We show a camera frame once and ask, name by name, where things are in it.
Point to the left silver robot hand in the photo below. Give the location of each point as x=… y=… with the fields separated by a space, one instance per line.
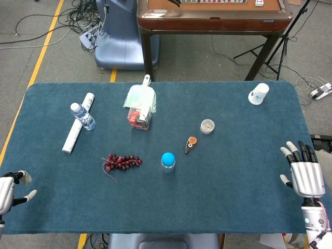
x=5 y=192

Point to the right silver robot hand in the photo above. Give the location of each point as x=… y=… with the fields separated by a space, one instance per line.
x=308 y=179

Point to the orange black correction tape dispenser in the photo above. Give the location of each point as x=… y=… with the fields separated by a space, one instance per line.
x=192 y=141

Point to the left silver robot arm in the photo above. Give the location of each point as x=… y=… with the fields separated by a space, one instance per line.
x=1 y=223

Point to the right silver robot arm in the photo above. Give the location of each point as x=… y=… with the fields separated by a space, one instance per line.
x=313 y=220

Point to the black background robot hand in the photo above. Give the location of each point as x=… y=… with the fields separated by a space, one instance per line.
x=176 y=2

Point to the white rolled paper tube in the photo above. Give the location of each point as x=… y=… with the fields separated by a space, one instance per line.
x=72 y=137

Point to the white flower print paper cup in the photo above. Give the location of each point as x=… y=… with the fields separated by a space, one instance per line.
x=258 y=94

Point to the blue felt table cloth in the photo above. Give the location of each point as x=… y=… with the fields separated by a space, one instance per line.
x=207 y=194

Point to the clear plastic water bottle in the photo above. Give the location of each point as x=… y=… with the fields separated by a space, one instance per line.
x=83 y=116

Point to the red plastic grape bunch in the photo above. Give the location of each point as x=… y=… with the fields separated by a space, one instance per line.
x=122 y=162

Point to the blue foam ball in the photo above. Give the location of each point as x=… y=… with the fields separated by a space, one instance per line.
x=168 y=158

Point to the clear box of coffee capsules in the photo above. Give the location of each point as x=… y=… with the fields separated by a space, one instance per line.
x=137 y=120

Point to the grey blue robot torso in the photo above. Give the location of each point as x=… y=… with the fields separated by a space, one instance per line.
x=163 y=242

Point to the black tripod stand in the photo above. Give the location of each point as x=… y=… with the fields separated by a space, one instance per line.
x=298 y=16

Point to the pale green plastic dustpan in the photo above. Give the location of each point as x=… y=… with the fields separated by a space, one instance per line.
x=140 y=96

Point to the white power strip with plugs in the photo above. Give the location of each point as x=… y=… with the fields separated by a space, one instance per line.
x=86 y=37

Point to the single white mahjong tile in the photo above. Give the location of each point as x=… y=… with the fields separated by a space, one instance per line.
x=259 y=2

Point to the brown wooden mahjong table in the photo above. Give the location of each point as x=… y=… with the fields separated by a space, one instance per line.
x=207 y=23

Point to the blue background robot body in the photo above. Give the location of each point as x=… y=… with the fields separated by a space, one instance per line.
x=119 y=39

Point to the row of face-up mahjong tiles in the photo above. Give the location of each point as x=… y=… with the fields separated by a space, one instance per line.
x=215 y=1

